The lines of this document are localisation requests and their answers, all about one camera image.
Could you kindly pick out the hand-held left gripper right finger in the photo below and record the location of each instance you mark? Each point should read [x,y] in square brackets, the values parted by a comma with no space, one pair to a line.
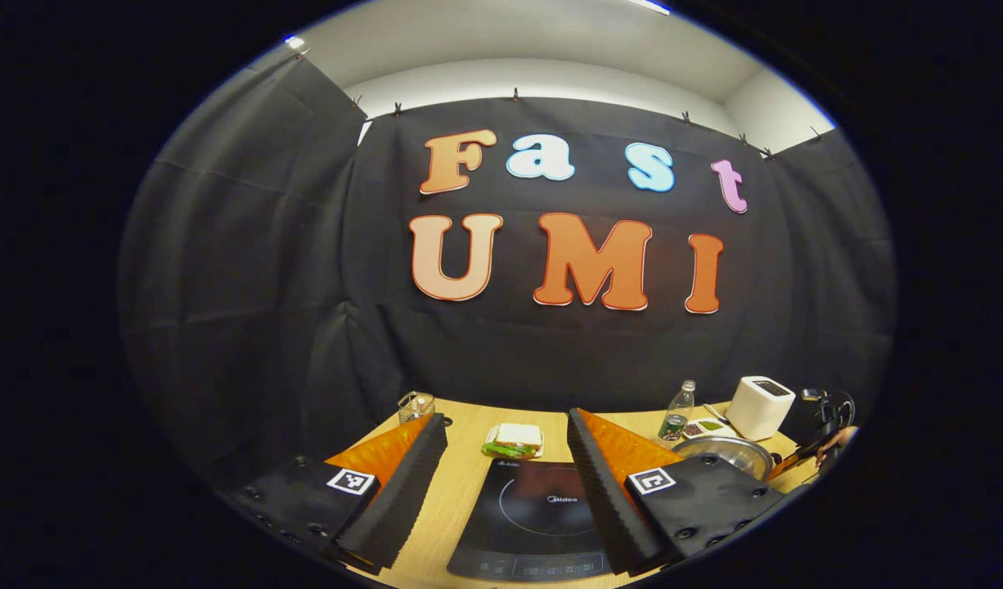
[604,499]

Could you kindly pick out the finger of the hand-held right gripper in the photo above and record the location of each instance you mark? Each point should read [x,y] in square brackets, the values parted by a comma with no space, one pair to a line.
[800,460]

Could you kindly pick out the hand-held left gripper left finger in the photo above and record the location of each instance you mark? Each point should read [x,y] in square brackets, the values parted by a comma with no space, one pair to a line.
[407,495]

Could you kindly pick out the stainless steel pot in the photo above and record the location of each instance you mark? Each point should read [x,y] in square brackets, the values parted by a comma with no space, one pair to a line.
[726,451]

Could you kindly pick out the black induction cooktop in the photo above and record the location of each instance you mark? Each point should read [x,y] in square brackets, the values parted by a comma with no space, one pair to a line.
[526,523]

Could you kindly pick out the white toaster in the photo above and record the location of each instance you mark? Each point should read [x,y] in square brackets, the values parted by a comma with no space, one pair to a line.
[759,409]

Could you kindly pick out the white divided plate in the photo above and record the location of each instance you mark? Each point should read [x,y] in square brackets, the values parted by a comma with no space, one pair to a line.
[708,428]

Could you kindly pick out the sandwich with lettuce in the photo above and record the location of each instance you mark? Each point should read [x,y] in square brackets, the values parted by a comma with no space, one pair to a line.
[516,439]

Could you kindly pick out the clear plastic water bottle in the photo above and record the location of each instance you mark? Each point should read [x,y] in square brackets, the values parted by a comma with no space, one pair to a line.
[676,413]

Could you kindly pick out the row of backdrop clips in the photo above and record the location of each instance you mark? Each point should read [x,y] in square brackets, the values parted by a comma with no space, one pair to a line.
[515,94]

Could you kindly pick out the large ceiling light panel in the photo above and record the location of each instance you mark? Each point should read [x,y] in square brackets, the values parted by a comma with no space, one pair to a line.
[653,6]

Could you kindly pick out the small ceiling light panel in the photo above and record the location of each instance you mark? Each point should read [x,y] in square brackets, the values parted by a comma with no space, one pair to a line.
[294,42]

